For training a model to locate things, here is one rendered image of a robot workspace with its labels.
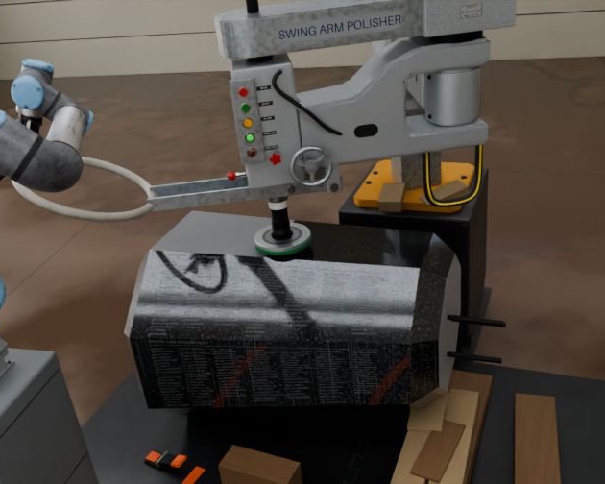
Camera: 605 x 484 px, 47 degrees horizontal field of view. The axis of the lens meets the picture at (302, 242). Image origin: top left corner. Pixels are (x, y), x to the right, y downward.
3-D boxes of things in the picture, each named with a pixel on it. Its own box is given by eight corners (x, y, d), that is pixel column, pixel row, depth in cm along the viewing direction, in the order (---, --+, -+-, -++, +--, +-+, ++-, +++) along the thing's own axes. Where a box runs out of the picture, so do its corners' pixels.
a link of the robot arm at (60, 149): (89, 176, 153) (99, 108, 213) (37, 143, 148) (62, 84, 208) (60, 216, 155) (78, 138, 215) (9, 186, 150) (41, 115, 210)
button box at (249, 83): (264, 158, 237) (254, 76, 224) (265, 161, 234) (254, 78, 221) (241, 161, 236) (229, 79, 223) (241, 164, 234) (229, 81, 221)
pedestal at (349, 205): (375, 278, 405) (369, 159, 371) (492, 290, 382) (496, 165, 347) (341, 345, 352) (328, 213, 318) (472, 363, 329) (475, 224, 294)
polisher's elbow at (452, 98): (420, 113, 258) (418, 60, 248) (471, 107, 258) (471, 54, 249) (432, 130, 241) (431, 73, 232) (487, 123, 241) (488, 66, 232)
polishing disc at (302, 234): (278, 220, 276) (278, 218, 275) (322, 231, 263) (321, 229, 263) (243, 243, 262) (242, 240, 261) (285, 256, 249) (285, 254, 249)
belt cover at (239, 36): (487, 23, 248) (489, -26, 240) (516, 37, 226) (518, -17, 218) (220, 59, 242) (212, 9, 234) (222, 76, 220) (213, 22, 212)
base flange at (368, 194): (379, 166, 361) (379, 157, 359) (475, 171, 344) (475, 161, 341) (351, 206, 322) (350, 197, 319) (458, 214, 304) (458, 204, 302)
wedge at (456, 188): (457, 188, 318) (457, 179, 315) (469, 197, 309) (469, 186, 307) (418, 198, 313) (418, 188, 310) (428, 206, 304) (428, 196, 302)
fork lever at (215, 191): (335, 173, 264) (334, 160, 262) (344, 193, 247) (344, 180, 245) (152, 194, 258) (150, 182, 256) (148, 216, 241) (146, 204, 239)
